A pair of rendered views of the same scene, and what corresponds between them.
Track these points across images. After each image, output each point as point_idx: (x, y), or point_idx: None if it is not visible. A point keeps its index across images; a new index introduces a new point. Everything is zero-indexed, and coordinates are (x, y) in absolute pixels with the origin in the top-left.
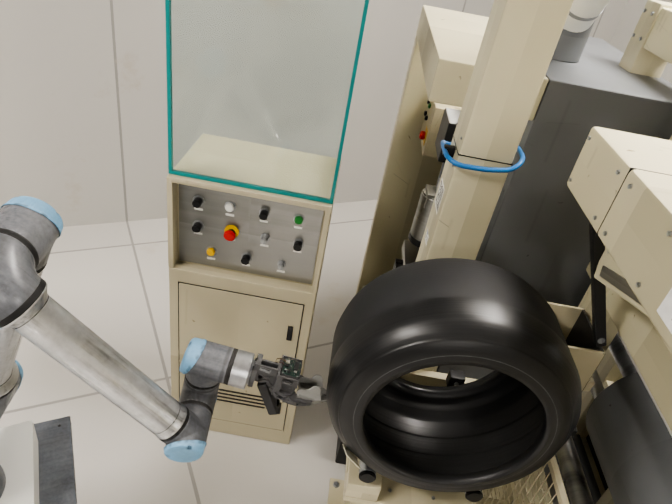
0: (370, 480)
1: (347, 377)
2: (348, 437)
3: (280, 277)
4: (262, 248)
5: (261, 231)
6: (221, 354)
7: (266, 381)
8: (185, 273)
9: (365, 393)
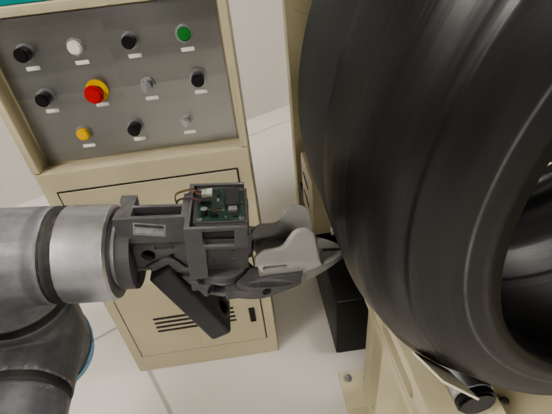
0: (485, 406)
1: (423, 110)
2: (446, 334)
3: (193, 141)
4: (151, 103)
5: (139, 75)
6: (11, 225)
7: (168, 261)
8: (60, 177)
9: (522, 143)
